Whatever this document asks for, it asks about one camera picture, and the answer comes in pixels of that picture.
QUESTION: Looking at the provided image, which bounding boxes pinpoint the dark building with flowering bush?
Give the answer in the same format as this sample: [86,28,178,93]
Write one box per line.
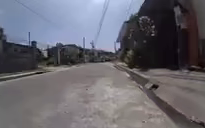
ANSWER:
[115,0,180,71]

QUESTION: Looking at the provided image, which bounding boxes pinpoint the row of low buildings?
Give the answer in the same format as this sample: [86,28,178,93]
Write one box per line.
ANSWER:
[38,41,118,66]

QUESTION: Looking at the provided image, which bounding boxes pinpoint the grey concrete wall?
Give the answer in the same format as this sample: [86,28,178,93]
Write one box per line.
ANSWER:
[0,39,38,75]

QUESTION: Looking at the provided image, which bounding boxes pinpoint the grey concrete road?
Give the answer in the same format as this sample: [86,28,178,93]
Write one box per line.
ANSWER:
[0,62,188,128]

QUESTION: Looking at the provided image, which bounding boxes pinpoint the overhead wires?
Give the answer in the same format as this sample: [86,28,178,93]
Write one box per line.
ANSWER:
[13,0,138,46]

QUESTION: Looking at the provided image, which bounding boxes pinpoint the building with red pillar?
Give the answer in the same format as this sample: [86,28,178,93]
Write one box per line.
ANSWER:
[173,0,205,72]

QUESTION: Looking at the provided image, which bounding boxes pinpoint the grey concrete pavement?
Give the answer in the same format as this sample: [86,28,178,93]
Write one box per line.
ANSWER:
[113,62,205,128]

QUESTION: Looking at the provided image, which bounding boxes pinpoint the green bush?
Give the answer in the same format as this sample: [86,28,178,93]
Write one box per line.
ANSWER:
[122,49,137,69]

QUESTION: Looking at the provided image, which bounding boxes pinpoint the pole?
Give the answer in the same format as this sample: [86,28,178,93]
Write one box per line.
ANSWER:
[82,36,87,63]
[27,31,32,47]

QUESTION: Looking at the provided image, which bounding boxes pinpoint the grey kerb strip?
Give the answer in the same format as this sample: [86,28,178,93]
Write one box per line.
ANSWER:
[0,64,72,85]

